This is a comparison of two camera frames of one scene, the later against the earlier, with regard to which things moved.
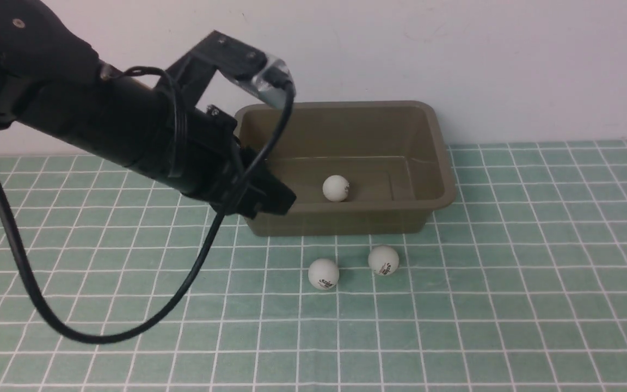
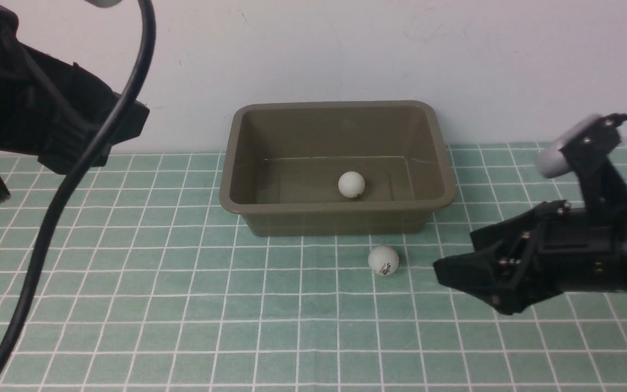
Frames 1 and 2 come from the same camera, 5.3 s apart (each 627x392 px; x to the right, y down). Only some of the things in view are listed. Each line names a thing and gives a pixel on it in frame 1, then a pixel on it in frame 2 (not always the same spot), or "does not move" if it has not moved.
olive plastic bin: x=354 y=167 does not move
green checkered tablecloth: x=542 y=274 does not move
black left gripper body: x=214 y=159 → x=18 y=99
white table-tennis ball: x=336 y=188 → x=351 y=184
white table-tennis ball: x=383 y=260 does not move
